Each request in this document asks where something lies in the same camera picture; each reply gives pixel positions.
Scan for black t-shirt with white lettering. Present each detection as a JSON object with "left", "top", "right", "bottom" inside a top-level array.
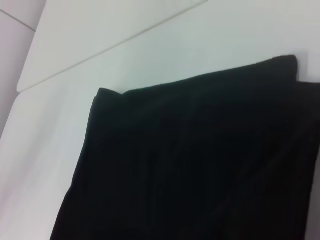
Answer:
[{"left": 49, "top": 54, "right": 320, "bottom": 240}]

